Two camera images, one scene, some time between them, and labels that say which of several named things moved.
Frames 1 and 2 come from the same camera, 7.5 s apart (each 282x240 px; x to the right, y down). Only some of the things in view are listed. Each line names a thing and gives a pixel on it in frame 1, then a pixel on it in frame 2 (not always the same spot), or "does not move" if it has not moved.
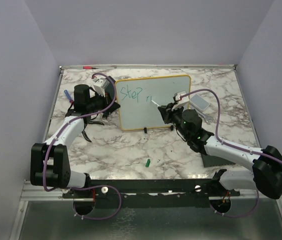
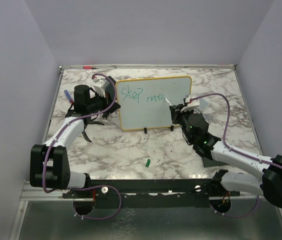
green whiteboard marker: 155,103 → 168,102
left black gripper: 107,100 does not move
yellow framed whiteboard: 139,98 does not move
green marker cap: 148,163 does not move
